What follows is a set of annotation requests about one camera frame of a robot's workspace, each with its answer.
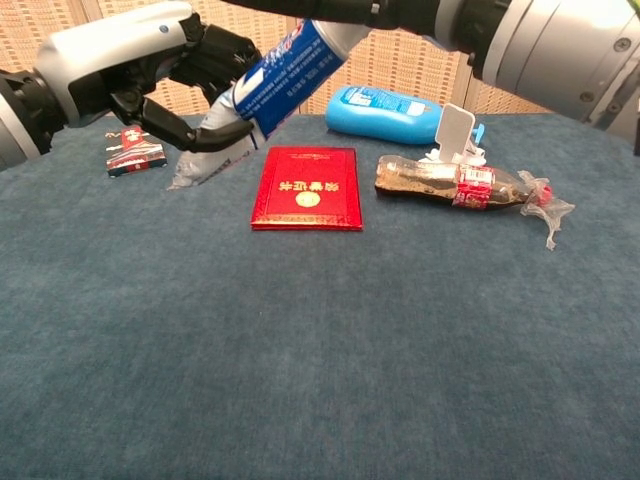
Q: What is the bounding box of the red certificate book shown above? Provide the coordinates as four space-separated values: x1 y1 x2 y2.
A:
250 145 364 232

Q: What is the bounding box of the blue plastic lotion bottle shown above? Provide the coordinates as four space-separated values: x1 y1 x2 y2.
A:
325 84 487 147

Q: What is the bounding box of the red black card box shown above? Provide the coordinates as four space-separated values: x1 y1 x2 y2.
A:
104 125 169 178

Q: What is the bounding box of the dark blue tablecloth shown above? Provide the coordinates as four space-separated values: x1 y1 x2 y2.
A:
0 113 640 480

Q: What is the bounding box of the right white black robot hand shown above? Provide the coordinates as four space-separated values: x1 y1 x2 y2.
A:
219 0 444 49

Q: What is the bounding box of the white phone stand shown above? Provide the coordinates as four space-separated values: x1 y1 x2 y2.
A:
418 103 487 166

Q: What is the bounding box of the cola bottle with red label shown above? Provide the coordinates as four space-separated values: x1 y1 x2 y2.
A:
373 154 555 212

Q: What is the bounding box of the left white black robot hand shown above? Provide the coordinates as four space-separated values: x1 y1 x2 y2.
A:
33 2 265 154

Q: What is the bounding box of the blue white toothpaste tube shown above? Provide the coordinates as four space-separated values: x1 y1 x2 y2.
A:
167 18 372 191

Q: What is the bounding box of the clear crumpled plastic wrap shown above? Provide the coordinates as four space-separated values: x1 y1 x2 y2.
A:
517 169 576 251

